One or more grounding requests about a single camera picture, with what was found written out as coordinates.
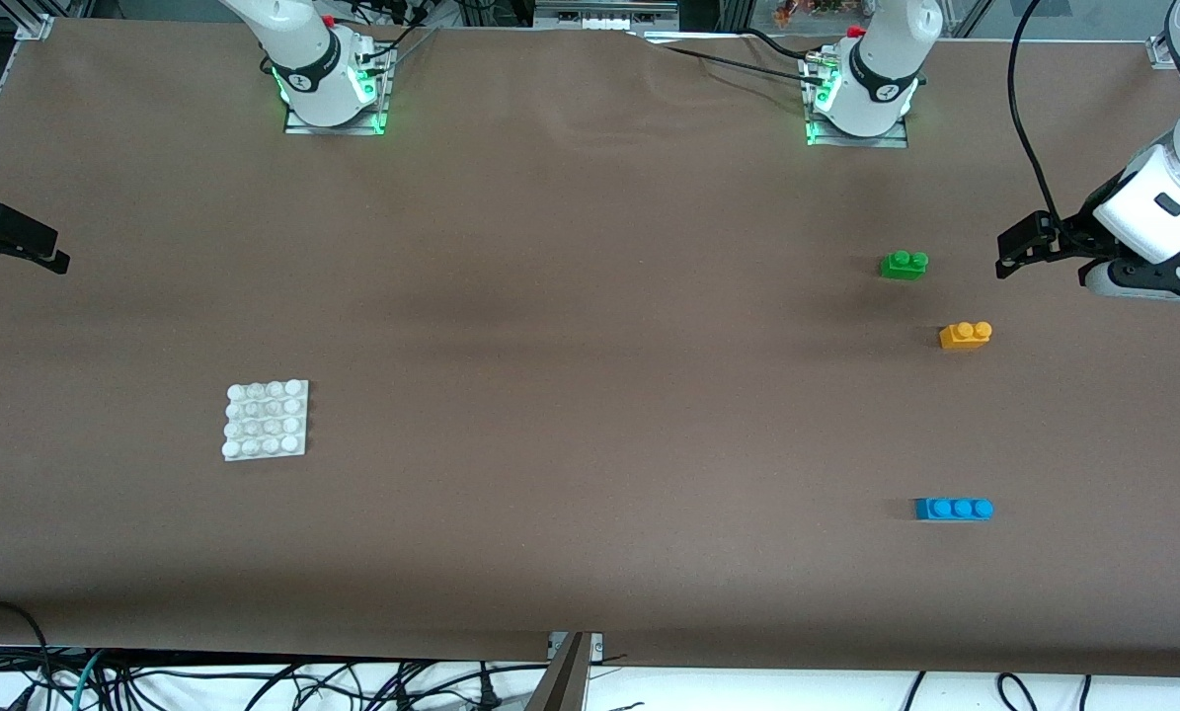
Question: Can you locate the white studded base plate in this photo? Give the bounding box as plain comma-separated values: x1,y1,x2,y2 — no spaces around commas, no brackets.
221,379,310,462

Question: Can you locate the blue toy block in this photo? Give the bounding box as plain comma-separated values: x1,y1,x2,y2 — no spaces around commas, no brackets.
914,497,994,522

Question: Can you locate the brown table cover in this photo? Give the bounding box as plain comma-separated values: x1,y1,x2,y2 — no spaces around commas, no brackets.
0,18,1180,679

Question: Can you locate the white power strip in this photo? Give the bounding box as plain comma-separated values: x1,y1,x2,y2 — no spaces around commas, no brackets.
535,0,679,31

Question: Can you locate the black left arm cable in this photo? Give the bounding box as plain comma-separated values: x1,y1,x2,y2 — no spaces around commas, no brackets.
1007,0,1064,223

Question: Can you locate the black base supply cable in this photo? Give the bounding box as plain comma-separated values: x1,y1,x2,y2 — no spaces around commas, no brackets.
372,15,442,65
743,28,827,62
649,41,816,78

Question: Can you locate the black looped floor cable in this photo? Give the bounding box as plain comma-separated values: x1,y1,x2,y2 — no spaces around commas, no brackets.
0,599,52,711

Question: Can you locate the teal floor cable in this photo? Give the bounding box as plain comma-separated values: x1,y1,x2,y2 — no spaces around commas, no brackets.
68,650,109,711

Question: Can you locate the aluminium profile post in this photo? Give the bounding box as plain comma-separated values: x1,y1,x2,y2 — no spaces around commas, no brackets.
525,632,595,711

